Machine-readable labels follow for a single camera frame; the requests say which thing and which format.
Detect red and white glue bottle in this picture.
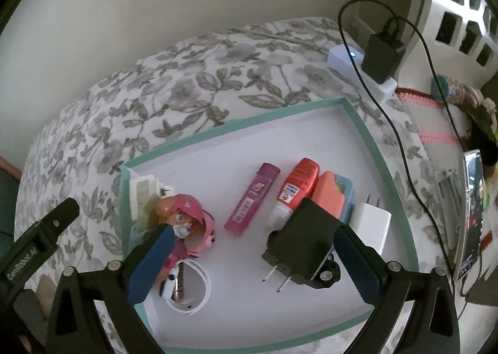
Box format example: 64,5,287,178
268,157,320,227

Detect black toy car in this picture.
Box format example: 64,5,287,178
311,249,343,289

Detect purple plastic case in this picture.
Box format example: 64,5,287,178
224,162,281,237

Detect white lattice block screen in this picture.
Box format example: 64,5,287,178
430,0,498,67

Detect teal furniture with pink edge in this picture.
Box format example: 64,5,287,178
0,156,22,246

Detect packaged item at edge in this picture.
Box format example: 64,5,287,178
453,150,485,282

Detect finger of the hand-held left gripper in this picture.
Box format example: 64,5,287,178
37,198,80,249

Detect black plugged power adapter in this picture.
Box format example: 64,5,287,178
362,33,406,82

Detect metal phone stand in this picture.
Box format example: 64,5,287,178
436,169,463,249

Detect pink toy dog figure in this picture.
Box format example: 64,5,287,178
150,193,211,294

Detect white power strip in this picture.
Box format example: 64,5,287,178
327,43,397,100

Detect pink and white crochet mat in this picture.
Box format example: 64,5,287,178
397,87,498,261

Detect floral bedsheet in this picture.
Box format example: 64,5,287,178
13,16,460,354

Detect small orange and blue block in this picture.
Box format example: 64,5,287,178
315,170,355,230

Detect pink toy glasses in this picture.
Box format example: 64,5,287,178
187,211,217,260

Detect white band smartwatch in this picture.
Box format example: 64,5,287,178
159,261,211,316

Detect dark floral decoration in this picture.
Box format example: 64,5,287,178
465,97,498,168

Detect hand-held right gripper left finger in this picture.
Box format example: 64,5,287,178
46,224,176,354

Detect teal lidded jar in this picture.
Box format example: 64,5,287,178
430,74,483,106

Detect black charger adapter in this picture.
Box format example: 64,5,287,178
261,198,345,293

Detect white tray with teal rim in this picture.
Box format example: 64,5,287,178
119,96,421,352

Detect white charger adapter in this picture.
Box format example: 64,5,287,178
348,193,392,255

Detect white ribbed plastic piece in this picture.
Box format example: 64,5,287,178
130,175,165,230

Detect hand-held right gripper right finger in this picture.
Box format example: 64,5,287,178
332,225,462,354

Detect black charger with cable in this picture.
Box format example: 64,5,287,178
338,0,469,300

